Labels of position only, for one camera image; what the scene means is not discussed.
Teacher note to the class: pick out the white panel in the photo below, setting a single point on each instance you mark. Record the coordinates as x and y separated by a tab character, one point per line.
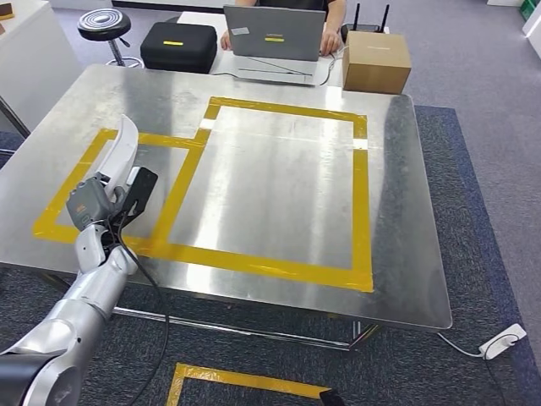
534	36

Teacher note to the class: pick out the white desk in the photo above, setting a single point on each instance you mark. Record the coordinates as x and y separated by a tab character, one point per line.
222	61

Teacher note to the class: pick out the white table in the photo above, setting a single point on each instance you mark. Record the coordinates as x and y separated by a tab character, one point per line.
38	56

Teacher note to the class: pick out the white power strip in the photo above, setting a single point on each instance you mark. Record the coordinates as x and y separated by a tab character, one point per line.
502	342

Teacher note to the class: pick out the brown wooden block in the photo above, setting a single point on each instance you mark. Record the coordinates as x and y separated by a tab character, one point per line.
6	11

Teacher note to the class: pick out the black round stool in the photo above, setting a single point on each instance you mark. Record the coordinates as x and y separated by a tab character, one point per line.
103	25

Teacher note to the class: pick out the person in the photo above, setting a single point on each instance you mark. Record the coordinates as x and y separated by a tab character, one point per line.
332	39

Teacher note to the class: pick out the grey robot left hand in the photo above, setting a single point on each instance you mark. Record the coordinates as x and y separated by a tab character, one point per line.
90	201

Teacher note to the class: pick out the small yellow tape rectangle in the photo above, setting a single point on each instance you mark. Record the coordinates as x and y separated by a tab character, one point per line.
66	188

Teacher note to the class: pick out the grey laptop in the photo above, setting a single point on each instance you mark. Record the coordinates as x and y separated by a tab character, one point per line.
275	33

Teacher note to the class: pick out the green plastic crate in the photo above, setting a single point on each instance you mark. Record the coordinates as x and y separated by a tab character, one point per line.
528	8

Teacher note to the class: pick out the black router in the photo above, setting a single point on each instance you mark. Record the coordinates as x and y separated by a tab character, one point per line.
359	28

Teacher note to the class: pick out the white curved plastic part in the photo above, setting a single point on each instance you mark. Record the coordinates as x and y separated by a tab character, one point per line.
122	148

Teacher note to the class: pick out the black carrying case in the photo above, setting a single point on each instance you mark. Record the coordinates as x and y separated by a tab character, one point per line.
177	56

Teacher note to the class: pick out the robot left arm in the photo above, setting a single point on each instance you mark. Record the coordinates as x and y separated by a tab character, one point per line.
84	297

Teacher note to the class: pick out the large yellow tape rectangle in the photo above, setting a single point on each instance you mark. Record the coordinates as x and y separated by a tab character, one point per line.
361	224

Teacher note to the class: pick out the brown cardboard box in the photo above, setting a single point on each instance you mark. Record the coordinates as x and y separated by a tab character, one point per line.
376	67

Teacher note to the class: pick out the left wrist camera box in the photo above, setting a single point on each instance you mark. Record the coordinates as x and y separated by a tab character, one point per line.
141	188

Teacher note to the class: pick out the metal workbench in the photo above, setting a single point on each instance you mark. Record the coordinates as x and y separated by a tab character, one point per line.
275	196

